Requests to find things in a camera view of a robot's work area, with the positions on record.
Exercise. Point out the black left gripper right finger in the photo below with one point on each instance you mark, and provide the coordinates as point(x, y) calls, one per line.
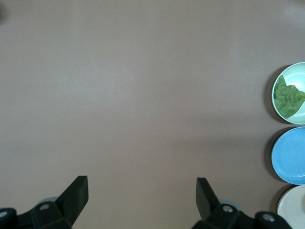
point(206, 202)

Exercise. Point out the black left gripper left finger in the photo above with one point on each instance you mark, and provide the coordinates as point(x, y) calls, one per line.
point(71, 202)

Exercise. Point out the green lettuce leaf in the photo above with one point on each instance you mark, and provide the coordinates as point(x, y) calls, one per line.
point(289, 99)

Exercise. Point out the beige round plate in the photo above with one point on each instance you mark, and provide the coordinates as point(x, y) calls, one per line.
point(294, 207)

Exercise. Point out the blue round plate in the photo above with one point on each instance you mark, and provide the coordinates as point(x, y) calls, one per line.
point(290, 155)

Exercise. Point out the pale green round plate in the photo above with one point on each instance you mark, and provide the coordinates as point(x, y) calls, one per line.
point(291, 71)

